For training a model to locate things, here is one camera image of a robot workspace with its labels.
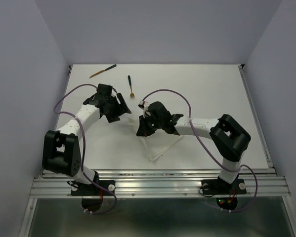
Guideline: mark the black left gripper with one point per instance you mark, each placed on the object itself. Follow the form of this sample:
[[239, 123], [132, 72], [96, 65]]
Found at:
[[121, 108]]

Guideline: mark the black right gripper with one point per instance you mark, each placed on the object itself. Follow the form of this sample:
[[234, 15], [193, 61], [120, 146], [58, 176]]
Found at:
[[143, 130]]

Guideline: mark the white cloth napkin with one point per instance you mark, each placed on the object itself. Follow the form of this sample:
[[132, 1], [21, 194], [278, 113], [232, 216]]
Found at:
[[151, 148]]

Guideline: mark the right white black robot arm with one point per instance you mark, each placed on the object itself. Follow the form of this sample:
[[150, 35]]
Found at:
[[229, 137]]

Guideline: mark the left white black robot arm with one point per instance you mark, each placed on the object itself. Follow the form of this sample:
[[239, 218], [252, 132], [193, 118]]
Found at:
[[61, 150]]

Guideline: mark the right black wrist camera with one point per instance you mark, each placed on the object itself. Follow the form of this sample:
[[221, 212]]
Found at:
[[158, 109]]

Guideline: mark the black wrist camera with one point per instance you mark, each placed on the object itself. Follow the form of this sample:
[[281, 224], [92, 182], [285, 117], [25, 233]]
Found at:
[[158, 109], [103, 92]]

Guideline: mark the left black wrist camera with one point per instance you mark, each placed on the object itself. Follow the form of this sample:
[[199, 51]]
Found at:
[[103, 92]]

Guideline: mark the gold fork green handle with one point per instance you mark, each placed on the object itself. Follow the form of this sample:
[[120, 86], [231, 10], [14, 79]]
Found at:
[[132, 95]]

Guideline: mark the gold knife green handle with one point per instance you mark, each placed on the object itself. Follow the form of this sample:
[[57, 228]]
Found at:
[[102, 71]]

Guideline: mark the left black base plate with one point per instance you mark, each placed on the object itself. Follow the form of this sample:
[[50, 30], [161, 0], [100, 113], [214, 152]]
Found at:
[[80, 190]]

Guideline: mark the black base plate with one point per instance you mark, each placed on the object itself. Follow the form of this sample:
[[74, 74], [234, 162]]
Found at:
[[80, 190], [219, 187]]

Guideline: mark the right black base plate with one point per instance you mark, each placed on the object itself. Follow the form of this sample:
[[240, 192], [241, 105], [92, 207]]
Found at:
[[219, 187]]

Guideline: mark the aluminium rail frame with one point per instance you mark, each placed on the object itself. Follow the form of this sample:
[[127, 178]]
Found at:
[[167, 203]]

